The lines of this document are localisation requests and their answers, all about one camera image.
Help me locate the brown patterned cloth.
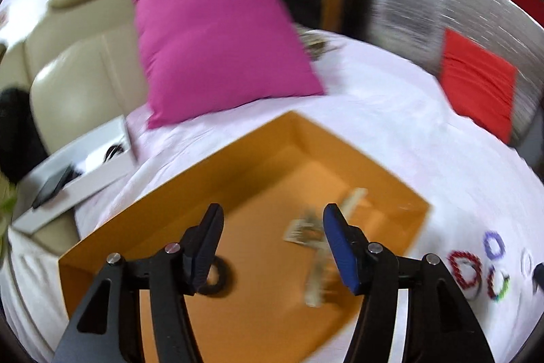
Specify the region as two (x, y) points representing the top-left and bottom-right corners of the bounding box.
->
(297, 29), (341, 61)

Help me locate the white tray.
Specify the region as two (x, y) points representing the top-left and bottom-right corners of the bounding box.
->
(12, 115), (139, 236)

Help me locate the multicoloured bead bracelet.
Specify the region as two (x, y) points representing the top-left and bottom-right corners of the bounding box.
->
(487, 266), (511, 303)

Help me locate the gold face wristwatch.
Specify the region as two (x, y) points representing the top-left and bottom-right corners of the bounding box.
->
(305, 240), (331, 308)

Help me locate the purple bead bracelet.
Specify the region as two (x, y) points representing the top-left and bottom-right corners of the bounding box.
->
(483, 231), (506, 260)

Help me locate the red pillow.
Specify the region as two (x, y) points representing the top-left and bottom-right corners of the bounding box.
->
(440, 29), (518, 143)

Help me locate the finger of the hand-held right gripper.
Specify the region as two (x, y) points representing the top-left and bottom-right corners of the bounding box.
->
(532, 263), (544, 296)

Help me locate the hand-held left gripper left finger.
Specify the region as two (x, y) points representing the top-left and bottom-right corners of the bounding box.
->
(51, 202), (225, 363)

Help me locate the black hair tie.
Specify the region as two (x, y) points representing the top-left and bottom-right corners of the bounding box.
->
(200, 257), (234, 298)

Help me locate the black coiled item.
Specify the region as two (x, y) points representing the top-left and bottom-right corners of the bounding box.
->
(104, 143), (128, 165)

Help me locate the pink pillow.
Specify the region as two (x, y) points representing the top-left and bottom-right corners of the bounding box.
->
(134, 0), (327, 130)

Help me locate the black cloth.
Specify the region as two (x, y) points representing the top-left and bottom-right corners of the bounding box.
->
(0, 86), (47, 185)

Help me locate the beige leather sofa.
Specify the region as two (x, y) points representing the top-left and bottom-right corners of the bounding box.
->
(0, 0), (213, 257)

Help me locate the red bead bracelet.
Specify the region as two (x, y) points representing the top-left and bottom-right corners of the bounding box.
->
(447, 250), (483, 291)

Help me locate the beige hair claw clip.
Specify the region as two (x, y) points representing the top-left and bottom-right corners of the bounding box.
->
(284, 188), (369, 245)

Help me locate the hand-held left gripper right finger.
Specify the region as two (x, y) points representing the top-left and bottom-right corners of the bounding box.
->
(322, 202), (496, 363)

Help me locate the green cloth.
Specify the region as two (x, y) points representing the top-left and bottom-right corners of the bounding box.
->
(0, 176), (20, 262)

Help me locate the orange cardboard box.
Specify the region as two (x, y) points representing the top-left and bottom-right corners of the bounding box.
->
(58, 111), (432, 363)

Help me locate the black phone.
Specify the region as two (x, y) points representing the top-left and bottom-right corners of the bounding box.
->
(32, 165), (75, 210)

